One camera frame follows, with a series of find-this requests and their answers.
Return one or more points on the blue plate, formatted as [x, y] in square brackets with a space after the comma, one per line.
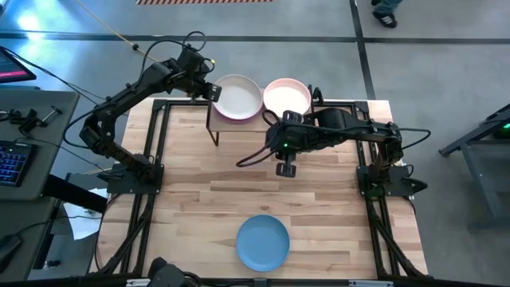
[263, 243]

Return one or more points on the black device on rail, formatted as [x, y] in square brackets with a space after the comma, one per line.
[167, 275]

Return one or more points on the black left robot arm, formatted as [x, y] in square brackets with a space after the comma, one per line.
[119, 99]

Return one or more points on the person's black shoe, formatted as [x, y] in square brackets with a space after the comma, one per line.
[384, 19]

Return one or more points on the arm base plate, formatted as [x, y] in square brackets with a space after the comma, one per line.
[119, 185]
[398, 185]

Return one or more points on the backlit black keyboard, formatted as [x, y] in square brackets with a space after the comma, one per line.
[14, 163]

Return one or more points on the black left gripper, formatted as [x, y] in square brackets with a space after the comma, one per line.
[193, 73]

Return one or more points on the wooden shelf with black legs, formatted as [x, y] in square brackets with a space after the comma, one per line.
[223, 125]

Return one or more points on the black clamp tool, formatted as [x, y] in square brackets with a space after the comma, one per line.
[28, 119]

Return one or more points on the black aluminium table frame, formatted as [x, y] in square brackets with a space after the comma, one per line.
[159, 104]

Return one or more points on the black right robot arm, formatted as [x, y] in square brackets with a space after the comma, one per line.
[358, 129]

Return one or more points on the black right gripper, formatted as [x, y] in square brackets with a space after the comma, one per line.
[293, 137]

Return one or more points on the grey desk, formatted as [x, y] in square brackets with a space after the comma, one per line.
[63, 99]

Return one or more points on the monitor with pink screen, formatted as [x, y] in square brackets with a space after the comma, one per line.
[12, 68]

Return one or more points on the black computer mouse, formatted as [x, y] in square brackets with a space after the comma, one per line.
[8, 247]

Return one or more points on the white plate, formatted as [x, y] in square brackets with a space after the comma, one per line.
[238, 96]

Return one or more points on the peach plate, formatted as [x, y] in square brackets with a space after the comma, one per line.
[287, 97]

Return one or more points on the computer tower with green lights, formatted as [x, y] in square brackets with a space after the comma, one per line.
[506, 129]

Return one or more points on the white paper sheet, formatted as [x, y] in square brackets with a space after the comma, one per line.
[83, 223]

